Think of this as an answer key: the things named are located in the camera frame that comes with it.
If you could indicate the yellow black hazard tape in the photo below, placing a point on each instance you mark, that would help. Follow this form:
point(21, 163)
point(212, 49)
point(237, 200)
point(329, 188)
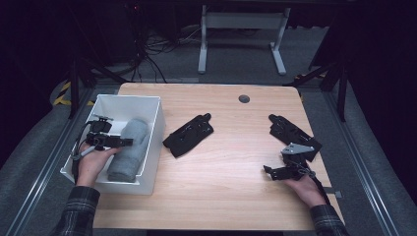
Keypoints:
point(62, 95)

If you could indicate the person's right hand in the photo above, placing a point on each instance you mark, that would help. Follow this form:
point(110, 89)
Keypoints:
point(308, 191)

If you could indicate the grey round table grommet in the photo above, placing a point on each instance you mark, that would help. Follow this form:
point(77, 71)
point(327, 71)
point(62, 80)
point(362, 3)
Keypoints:
point(244, 99)

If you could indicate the white box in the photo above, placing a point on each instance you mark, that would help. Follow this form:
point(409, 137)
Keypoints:
point(149, 170)

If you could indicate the grey tape piece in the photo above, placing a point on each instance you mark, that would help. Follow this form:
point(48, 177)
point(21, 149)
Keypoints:
point(337, 194)

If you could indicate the black metal stand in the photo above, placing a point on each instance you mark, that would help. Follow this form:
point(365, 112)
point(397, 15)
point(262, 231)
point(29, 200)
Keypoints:
point(342, 91)
point(74, 88)

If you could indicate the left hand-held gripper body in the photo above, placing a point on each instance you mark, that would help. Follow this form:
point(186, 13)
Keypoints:
point(103, 139)

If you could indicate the black glove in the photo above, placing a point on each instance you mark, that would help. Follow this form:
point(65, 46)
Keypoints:
point(188, 136)
point(288, 131)

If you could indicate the aluminium floor rail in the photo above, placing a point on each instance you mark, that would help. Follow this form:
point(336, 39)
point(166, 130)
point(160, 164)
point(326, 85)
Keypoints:
point(360, 164)
point(42, 173)

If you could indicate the white metal desk frame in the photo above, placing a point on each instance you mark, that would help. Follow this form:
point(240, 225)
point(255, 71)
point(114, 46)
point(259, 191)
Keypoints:
point(242, 20)

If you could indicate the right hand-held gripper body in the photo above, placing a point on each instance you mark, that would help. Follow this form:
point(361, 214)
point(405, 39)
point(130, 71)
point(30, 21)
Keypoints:
point(295, 170)

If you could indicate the person's left hand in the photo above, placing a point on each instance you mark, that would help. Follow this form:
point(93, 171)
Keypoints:
point(90, 167)

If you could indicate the plain grey mitten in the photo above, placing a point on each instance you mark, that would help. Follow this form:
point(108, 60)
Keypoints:
point(132, 154)

